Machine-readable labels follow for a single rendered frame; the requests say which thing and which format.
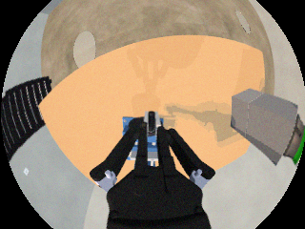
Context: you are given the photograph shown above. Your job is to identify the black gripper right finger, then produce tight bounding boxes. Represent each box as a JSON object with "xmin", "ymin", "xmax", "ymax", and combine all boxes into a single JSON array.
[{"xmin": 154, "ymin": 112, "xmax": 215, "ymax": 196}]

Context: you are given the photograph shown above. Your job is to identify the blue bench vise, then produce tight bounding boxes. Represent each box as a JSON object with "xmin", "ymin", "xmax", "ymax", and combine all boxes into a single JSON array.
[{"xmin": 122, "ymin": 111, "xmax": 158, "ymax": 167}]

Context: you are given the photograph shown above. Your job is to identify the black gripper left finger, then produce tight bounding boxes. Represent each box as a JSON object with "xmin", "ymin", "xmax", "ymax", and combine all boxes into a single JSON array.
[{"xmin": 90, "ymin": 111, "xmax": 149, "ymax": 198}]

